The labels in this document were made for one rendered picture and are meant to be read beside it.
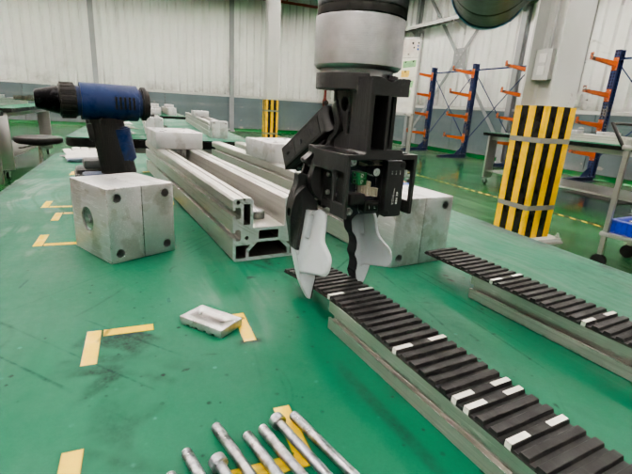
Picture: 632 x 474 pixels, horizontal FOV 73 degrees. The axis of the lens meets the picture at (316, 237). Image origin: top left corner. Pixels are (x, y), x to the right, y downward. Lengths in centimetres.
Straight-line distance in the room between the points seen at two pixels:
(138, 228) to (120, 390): 28
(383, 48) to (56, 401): 35
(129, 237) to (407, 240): 36
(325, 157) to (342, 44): 9
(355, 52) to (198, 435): 29
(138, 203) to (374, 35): 36
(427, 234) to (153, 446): 44
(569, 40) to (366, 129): 362
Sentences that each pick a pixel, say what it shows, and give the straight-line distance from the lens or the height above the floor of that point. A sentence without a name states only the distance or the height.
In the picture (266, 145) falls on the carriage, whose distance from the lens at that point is 93.
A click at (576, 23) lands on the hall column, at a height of 169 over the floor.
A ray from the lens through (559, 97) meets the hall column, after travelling 391.
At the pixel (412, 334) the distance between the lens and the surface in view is 35.
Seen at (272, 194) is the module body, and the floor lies 86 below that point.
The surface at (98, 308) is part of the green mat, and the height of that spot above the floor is 78.
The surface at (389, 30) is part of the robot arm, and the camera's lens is 37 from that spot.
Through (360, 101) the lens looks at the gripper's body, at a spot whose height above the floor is 99.
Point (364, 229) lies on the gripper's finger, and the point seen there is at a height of 87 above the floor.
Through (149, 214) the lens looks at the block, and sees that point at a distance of 59.
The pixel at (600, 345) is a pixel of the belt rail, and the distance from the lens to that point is 46.
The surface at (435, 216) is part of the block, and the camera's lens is 61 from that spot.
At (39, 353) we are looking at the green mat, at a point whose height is 78.
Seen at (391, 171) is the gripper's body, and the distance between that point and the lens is 37.
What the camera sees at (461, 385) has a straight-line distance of 31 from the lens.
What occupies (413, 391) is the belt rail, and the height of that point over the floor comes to 79.
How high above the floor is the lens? 98
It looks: 17 degrees down
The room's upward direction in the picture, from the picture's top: 4 degrees clockwise
